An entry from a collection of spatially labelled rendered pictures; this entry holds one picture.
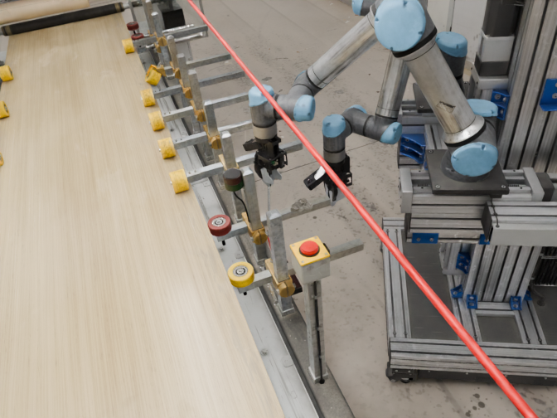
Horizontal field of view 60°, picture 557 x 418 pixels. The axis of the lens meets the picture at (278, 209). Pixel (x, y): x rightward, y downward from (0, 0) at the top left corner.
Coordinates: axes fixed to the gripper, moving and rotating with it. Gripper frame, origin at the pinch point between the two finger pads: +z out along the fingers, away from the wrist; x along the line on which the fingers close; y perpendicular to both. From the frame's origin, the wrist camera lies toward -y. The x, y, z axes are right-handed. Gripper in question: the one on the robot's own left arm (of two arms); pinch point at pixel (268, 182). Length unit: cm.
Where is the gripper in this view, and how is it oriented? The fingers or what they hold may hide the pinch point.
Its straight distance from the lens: 166.0
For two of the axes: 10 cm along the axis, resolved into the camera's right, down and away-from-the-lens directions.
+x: 7.5, -4.8, 4.5
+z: 0.9, 7.6, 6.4
